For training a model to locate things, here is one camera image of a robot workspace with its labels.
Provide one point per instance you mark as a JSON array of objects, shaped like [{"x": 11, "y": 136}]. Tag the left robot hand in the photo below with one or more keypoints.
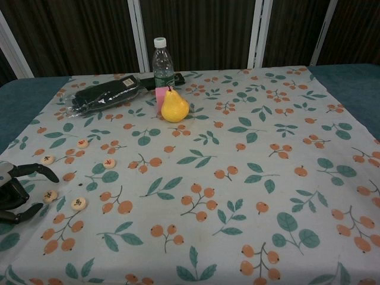
[{"x": 17, "y": 190}]

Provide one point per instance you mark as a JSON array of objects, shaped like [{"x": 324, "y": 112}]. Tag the wooden chess piece black character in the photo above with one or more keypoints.
[
  {"x": 50, "y": 196},
  {"x": 79, "y": 203},
  {"x": 47, "y": 160}
]

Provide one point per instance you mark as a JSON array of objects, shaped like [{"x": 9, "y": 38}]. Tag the wooden chess piece red character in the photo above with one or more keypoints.
[
  {"x": 82, "y": 144},
  {"x": 109, "y": 163}
]

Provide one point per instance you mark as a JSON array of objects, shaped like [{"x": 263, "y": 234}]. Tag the dark ribbed partition panel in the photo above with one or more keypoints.
[
  {"x": 74, "y": 35},
  {"x": 291, "y": 29},
  {"x": 202, "y": 32},
  {"x": 4, "y": 71},
  {"x": 356, "y": 29}
]

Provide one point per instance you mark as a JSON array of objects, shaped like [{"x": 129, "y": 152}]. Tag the black gloves in plastic bag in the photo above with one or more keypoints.
[{"x": 104, "y": 95}]

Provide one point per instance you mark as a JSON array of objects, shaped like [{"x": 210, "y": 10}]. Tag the yellow pear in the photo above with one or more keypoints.
[{"x": 175, "y": 108}]

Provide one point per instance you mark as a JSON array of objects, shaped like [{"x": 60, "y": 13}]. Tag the floral fruit print tablecloth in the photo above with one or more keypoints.
[{"x": 207, "y": 178}]

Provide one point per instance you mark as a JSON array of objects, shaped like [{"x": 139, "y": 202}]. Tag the clear plastic water bottle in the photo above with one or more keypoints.
[{"x": 162, "y": 62}]

